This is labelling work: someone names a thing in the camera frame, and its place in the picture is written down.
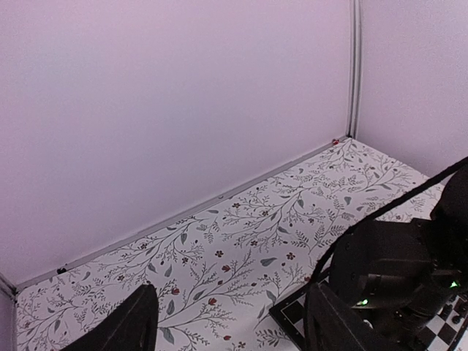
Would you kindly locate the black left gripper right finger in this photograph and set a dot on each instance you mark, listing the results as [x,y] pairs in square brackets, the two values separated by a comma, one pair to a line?
[329,324]

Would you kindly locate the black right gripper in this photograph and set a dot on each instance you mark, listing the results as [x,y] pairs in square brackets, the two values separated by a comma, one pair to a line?
[409,310]

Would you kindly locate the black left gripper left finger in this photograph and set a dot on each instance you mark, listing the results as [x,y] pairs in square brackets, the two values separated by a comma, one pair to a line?
[131,326]

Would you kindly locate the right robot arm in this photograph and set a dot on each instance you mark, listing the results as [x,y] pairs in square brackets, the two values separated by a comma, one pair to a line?
[448,228]

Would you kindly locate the black and white chess board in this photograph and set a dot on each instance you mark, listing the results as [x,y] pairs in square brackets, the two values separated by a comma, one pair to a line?
[446,331]

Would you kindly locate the floral patterned table mat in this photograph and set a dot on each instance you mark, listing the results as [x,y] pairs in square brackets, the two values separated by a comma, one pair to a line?
[219,271]

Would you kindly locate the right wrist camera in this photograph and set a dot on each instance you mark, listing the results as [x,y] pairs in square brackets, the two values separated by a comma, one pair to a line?
[402,249]

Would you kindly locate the back aluminium rail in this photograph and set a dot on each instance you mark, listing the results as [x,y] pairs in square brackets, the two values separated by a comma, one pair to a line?
[16,289]

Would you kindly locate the right aluminium frame post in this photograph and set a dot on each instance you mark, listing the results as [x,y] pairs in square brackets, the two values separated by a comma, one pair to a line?
[356,38]

